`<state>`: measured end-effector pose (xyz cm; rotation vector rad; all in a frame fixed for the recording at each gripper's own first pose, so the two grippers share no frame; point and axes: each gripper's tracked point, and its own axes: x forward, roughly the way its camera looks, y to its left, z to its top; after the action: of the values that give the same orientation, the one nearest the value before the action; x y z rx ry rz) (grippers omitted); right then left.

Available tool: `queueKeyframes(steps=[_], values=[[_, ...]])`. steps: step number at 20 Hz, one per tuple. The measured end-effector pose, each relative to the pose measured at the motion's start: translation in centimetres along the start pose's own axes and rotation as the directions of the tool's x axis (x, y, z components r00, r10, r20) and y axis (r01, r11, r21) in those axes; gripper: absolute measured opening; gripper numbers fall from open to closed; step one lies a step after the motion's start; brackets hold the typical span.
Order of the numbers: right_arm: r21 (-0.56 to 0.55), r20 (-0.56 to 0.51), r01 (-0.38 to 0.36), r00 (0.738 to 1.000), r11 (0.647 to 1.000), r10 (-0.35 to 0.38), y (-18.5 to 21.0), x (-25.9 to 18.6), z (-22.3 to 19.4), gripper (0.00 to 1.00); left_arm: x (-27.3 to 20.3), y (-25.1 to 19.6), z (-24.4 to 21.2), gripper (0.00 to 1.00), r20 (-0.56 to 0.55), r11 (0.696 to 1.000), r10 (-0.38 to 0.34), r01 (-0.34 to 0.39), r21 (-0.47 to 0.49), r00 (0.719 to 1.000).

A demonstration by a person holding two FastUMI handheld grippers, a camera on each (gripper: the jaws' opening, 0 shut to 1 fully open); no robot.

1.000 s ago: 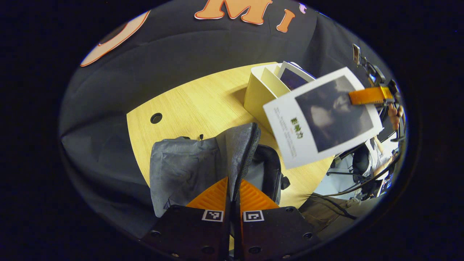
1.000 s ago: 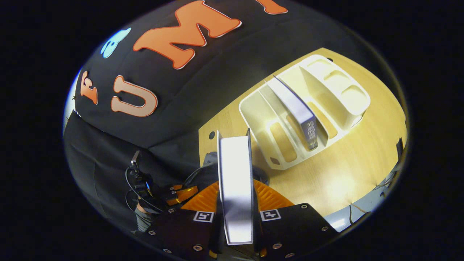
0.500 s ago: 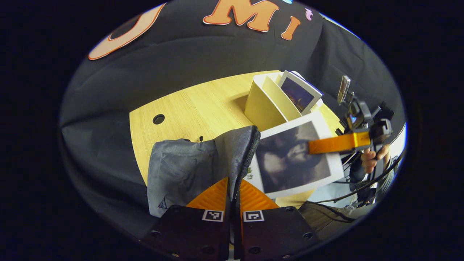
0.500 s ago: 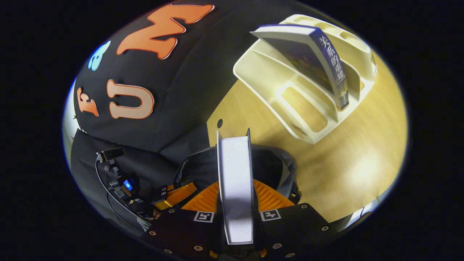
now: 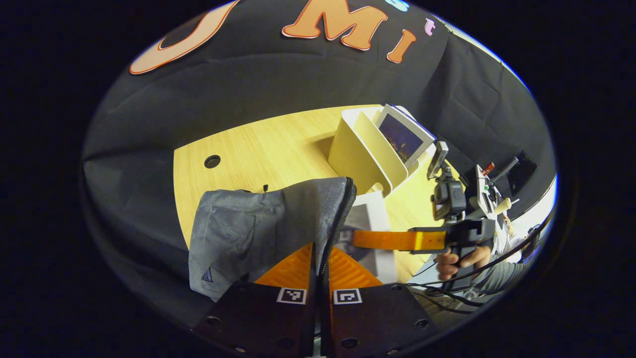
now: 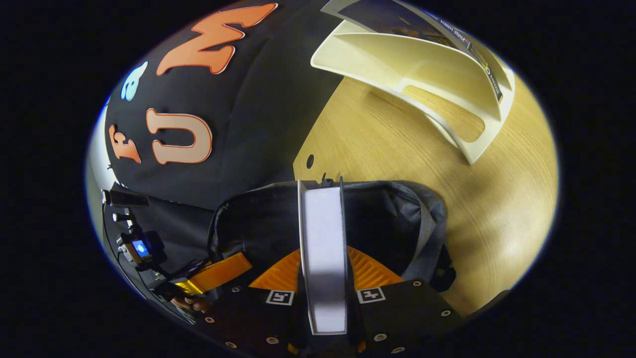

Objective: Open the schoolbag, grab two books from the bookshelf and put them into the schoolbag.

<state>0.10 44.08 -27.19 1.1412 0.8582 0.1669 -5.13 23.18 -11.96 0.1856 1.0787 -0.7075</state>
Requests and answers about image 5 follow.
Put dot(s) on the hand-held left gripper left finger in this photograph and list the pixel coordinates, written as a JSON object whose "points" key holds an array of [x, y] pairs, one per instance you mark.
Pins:
{"points": [[313, 283]]}

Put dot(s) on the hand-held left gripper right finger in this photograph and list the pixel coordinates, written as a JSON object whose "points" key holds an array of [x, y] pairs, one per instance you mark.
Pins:
{"points": [[326, 298]]}

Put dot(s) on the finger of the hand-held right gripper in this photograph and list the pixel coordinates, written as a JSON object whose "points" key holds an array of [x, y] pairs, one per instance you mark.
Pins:
{"points": [[387, 240]]}

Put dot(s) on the white book portrait cover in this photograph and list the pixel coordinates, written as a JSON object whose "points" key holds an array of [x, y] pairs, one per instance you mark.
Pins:
{"points": [[380, 214]]}

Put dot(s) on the grey schoolbag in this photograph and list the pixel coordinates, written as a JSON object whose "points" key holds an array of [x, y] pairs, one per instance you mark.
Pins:
{"points": [[248, 228]]}

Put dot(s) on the cream plastic bookshelf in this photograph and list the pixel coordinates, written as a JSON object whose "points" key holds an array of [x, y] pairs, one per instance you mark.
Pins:
{"points": [[357, 154]]}

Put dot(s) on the white book blue cover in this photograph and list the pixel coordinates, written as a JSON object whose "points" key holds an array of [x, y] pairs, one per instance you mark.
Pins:
{"points": [[405, 139]]}

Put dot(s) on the white desktop device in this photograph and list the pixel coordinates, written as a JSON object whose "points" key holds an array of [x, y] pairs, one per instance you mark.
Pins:
{"points": [[484, 191]]}

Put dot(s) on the black boxy equipment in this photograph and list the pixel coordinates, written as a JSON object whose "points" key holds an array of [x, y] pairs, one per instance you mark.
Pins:
{"points": [[524, 171]]}

